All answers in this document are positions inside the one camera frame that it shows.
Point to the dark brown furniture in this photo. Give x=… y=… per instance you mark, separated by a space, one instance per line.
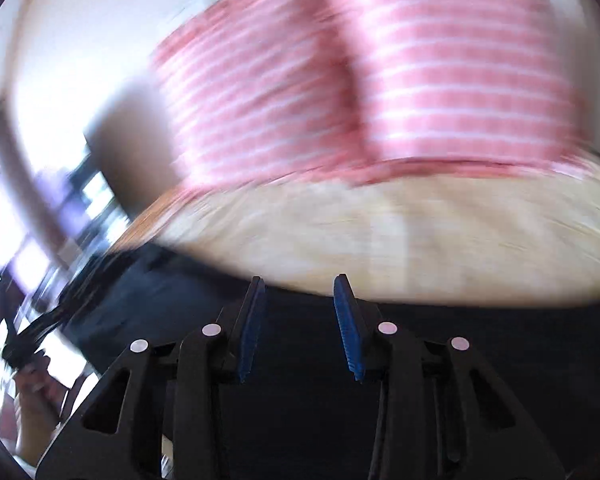
x=130 y=155

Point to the beige bed mat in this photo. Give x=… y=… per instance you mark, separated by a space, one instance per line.
x=405 y=240

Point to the dark navy pants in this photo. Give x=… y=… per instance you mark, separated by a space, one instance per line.
x=525 y=340

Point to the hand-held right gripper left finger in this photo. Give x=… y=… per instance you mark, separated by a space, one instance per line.
x=249 y=332

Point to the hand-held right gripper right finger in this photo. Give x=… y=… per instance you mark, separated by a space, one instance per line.
x=347 y=327

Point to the person's left hand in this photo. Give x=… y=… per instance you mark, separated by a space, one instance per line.
x=37 y=385

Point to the bright window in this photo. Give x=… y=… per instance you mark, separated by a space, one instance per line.
x=10 y=220

